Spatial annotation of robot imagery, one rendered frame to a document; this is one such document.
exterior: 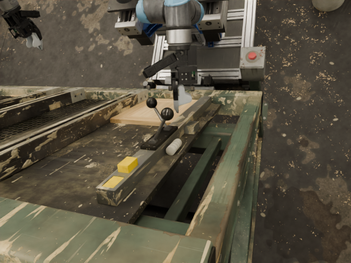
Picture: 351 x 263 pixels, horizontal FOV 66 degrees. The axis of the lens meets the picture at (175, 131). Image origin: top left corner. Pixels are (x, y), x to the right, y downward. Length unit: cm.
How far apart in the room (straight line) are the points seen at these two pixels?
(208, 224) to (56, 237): 23
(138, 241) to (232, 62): 202
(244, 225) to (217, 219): 96
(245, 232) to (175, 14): 105
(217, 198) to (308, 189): 174
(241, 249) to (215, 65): 143
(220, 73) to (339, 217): 135
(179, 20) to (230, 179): 47
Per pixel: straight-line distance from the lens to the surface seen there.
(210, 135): 114
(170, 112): 76
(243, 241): 146
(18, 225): 48
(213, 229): 48
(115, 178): 67
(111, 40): 311
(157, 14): 97
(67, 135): 103
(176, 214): 68
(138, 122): 116
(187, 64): 86
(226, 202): 54
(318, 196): 226
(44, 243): 43
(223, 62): 230
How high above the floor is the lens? 223
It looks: 67 degrees down
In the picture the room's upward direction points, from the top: 53 degrees counter-clockwise
